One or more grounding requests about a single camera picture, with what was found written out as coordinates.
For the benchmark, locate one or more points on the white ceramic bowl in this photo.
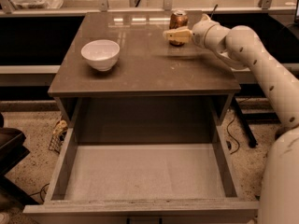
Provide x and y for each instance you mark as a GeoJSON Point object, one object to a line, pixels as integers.
{"type": "Point", "coordinates": [101, 55]}

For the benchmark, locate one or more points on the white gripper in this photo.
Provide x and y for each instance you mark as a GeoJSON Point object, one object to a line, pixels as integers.
{"type": "Point", "coordinates": [200, 34]}

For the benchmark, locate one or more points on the wire basket on floor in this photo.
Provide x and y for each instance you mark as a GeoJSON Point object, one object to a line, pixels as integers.
{"type": "Point", "coordinates": [58, 136]}

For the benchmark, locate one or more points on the orange soda can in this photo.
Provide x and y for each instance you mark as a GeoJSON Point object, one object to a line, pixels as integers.
{"type": "Point", "coordinates": [179, 18]}

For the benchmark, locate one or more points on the grey cabinet with glossy top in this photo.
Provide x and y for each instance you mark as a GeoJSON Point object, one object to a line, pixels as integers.
{"type": "Point", "coordinates": [154, 94]}

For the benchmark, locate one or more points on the open grey top drawer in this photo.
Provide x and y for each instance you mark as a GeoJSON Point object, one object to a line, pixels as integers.
{"type": "Point", "coordinates": [144, 160]}

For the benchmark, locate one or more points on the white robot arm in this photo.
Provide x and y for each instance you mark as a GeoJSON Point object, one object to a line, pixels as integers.
{"type": "Point", "coordinates": [240, 47]}

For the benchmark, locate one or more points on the black table leg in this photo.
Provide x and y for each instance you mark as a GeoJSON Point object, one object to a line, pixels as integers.
{"type": "Point", "coordinates": [252, 141]}

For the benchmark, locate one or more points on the black chair at left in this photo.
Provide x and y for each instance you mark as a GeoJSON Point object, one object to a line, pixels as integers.
{"type": "Point", "coordinates": [12, 151]}

